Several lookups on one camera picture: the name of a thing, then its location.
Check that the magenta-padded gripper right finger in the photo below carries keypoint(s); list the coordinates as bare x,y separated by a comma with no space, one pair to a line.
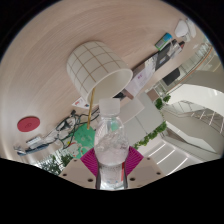
135,160

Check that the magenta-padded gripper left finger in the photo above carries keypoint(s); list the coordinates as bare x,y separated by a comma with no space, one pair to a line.
87,163

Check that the clear plastic water bottle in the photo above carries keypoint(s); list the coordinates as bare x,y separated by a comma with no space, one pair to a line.
111,148

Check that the green tote bag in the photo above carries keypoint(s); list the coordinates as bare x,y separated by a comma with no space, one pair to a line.
84,136

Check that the ceiling strip lights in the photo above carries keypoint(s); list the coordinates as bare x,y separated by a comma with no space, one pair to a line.
166,156

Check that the row of green plants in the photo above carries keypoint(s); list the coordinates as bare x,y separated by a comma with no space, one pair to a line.
55,163

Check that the white cabinet with plants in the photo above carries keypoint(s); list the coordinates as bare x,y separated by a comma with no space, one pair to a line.
143,116

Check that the clear plastic badge holder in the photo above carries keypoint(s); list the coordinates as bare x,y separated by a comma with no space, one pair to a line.
34,140

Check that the flat round red coaster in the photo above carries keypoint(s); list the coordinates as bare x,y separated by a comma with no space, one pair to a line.
28,124

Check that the open notebook with papers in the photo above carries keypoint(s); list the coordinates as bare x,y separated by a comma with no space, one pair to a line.
150,70

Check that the black chair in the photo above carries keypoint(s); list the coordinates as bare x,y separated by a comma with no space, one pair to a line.
173,76

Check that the white grid-patterned mug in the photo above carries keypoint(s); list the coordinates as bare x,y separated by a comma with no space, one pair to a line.
95,66

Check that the white computer mouse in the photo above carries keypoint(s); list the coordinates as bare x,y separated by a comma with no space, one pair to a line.
182,29

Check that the white power bank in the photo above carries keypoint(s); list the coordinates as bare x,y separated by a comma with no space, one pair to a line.
191,28

